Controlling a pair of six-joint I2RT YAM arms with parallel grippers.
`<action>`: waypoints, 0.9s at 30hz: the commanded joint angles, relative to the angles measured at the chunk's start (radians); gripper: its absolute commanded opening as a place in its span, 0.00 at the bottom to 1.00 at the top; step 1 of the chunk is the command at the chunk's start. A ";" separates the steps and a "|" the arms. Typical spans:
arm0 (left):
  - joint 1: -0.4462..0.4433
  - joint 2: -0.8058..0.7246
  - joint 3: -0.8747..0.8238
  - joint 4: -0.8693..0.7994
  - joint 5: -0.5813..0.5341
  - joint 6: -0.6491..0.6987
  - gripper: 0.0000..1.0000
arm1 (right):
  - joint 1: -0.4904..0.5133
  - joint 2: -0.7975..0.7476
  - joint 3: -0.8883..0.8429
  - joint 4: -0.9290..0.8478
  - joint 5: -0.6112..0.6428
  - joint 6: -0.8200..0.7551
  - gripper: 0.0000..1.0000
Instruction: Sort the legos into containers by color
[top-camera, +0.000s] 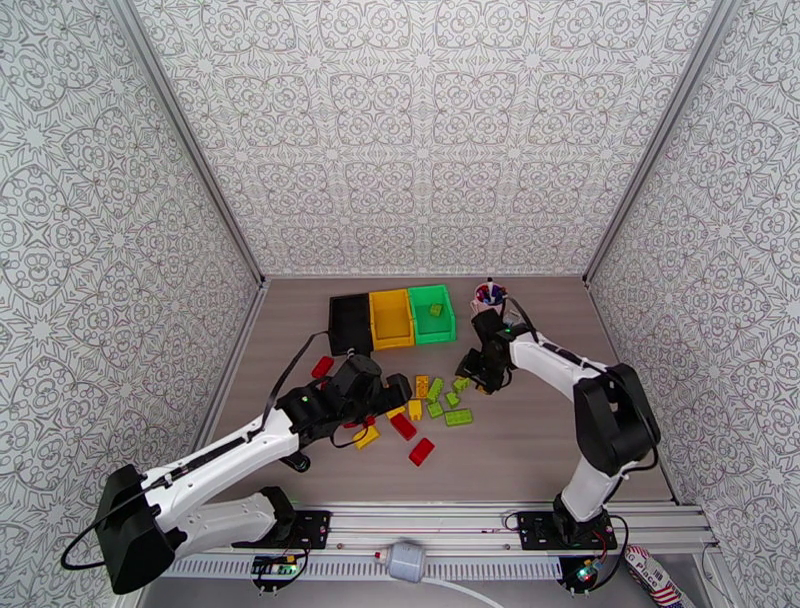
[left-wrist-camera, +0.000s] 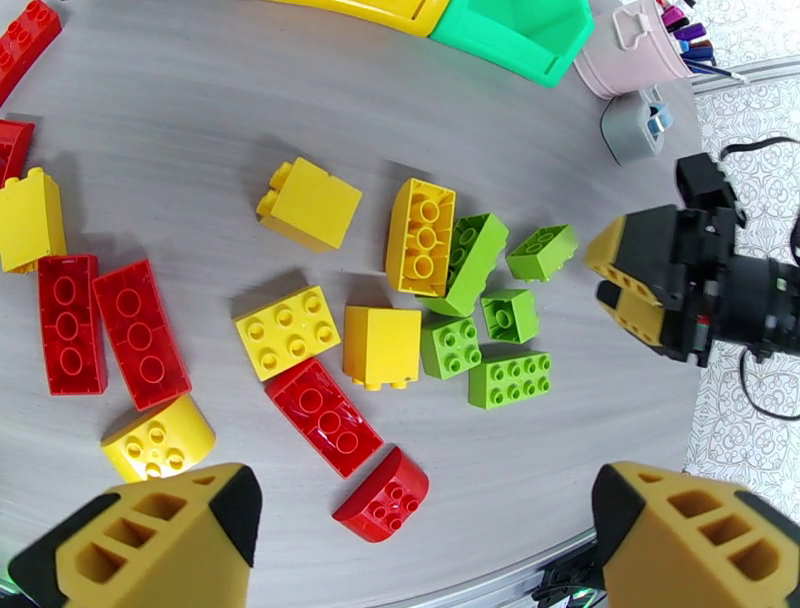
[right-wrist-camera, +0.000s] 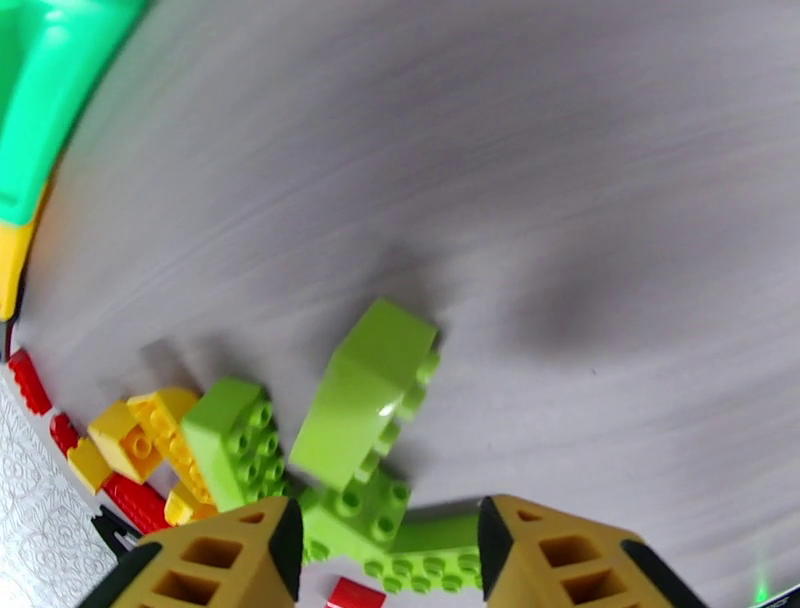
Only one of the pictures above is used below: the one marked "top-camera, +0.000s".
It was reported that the yellow plastic bin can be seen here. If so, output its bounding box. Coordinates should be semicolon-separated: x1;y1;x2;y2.
368;288;417;351

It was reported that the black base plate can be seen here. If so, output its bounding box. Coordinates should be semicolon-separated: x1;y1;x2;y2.
518;511;617;551
232;511;331;550

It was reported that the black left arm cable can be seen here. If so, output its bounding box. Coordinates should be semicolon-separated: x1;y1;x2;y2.
261;331;333;434

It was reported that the pink cup with pens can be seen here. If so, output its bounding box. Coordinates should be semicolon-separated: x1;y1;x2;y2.
471;277;509;319

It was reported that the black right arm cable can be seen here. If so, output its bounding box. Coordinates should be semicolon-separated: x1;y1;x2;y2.
506;296;542;345

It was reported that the circuit board with cables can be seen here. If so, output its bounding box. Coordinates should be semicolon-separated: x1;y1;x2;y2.
249;554;300;581

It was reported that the white power adapter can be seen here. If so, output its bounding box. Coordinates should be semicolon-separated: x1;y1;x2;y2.
387;541;428;584

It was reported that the white slotted cable duct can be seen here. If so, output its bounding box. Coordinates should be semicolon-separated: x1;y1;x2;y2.
149;556;567;581

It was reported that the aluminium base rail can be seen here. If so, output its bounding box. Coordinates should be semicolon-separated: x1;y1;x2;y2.
131;499;720;554

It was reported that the black plastic bin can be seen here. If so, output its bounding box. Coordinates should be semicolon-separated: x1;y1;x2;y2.
328;293;376;358

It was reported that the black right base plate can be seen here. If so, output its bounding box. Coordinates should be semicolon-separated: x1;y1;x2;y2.
518;511;617;551

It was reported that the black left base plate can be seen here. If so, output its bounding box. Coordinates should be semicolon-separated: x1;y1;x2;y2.
232;511;331;550

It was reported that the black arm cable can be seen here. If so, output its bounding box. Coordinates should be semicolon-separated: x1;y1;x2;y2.
261;331;333;434
506;296;542;345

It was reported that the aluminium frame post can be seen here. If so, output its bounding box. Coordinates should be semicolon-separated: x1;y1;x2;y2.
106;0;267;286
582;0;739;286

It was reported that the green plastic bin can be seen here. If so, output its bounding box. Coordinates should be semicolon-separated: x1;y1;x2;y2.
407;284;458;346

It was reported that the white adapter cable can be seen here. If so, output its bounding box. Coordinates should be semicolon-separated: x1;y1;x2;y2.
421;576;504;608

